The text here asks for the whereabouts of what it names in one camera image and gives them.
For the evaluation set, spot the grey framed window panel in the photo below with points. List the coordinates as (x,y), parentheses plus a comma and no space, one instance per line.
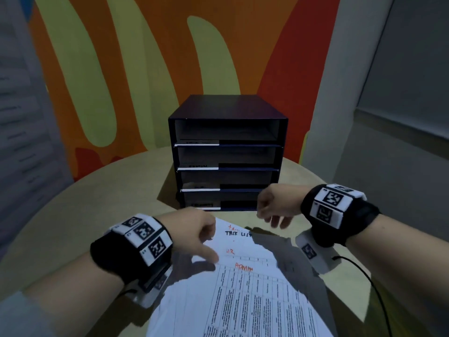
(410,66)

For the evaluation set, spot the person's right thumb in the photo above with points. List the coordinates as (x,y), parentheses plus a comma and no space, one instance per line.
(283,222)

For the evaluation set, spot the dark blue document tray organizer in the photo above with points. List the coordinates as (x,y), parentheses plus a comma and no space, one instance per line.
(228,112)

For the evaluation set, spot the white wrist camera unit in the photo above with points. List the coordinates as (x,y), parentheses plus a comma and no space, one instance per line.
(150,289)
(315,254)

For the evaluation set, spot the person's left forearm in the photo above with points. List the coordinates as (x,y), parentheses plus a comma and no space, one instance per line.
(70,298)

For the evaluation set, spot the person's left thumb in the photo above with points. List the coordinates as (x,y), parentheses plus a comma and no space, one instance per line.
(207,253)

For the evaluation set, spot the person's left hand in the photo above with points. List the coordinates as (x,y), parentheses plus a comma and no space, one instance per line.
(184,229)

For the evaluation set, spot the black wristband with marker tags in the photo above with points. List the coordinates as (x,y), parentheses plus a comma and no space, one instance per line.
(140,242)
(333,207)

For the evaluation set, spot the person's right forearm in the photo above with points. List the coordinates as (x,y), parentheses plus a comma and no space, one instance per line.
(403,252)

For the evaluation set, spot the stack of printed white papers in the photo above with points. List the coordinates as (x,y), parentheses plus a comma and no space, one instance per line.
(245,298)

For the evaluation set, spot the person's right hand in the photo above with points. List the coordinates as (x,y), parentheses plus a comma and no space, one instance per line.
(282,203)

